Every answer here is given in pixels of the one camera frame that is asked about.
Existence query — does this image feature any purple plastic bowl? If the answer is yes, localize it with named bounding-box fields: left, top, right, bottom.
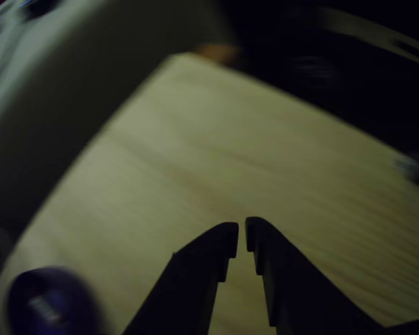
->
left=6, top=265, right=104, bottom=335

